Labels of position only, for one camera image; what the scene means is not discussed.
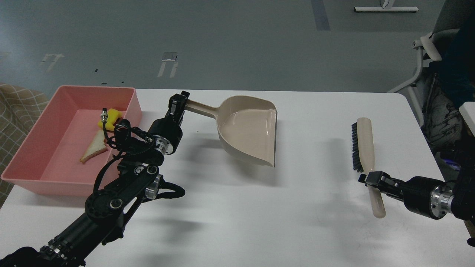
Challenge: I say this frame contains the grey office chair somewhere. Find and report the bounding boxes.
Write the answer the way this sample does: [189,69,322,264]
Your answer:
[389,0,475,126]

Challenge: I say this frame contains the beige checkered cloth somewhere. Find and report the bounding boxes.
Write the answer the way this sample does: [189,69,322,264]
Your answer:
[0,82,50,206]

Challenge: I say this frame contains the white floor stand base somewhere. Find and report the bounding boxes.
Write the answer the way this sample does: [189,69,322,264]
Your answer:
[353,0,419,13]

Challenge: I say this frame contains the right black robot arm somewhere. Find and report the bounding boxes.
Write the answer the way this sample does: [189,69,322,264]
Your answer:
[358,149,474,247]

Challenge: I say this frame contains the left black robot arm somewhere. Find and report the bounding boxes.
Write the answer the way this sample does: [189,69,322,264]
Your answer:
[1,91,190,267]

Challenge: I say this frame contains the yellow sponge piece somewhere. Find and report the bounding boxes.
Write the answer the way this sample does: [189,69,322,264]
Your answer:
[97,108,123,131]

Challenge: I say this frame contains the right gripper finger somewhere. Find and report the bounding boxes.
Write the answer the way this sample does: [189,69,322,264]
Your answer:
[366,184,404,202]
[358,171,405,189]

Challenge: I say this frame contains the toast bread slice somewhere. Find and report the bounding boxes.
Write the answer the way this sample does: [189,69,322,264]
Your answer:
[80,130,108,163]

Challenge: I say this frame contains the pink plastic bin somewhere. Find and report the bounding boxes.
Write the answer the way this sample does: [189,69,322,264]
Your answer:
[1,86,142,197]

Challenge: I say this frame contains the beige brush black bristles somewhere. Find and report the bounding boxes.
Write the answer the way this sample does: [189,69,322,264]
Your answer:
[351,117,386,219]

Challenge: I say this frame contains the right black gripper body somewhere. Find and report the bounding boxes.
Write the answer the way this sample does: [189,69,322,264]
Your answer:
[401,176,454,220]

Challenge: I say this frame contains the person in teal sweater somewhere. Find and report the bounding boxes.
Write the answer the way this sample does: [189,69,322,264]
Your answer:
[422,13,475,152]

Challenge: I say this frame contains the beige plastic dustpan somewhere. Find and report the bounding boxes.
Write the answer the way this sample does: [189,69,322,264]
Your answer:
[185,96,278,167]

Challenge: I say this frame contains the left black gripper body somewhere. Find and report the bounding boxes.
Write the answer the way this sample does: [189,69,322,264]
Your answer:
[147,117,183,154]

